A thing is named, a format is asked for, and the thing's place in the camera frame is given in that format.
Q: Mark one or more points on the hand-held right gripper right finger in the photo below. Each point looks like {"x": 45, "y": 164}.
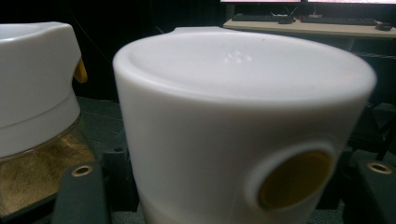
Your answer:
{"x": 373, "y": 196}

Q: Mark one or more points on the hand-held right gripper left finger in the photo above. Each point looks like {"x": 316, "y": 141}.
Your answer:
{"x": 84, "y": 196}

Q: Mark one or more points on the black low shelf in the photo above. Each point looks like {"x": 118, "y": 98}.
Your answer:
{"x": 99, "y": 124}

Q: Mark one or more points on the white-lid jar of beige powder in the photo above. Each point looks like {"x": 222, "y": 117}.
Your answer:
{"x": 34, "y": 77}

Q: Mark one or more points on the white-lid jar of brown powder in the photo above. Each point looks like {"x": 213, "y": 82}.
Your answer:
{"x": 218, "y": 124}

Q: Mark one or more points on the black computer mouse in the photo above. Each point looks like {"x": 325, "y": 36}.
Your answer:
{"x": 384, "y": 26}

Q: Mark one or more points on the wooden desk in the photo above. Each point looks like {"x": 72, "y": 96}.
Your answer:
{"x": 327, "y": 29}

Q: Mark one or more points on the black keyboard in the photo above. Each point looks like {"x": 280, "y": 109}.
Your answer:
{"x": 339, "y": 21}
{"x": 258, "y": 17}

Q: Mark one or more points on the computer monitor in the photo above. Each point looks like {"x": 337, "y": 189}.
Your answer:
{"x": 351, "y": 1}

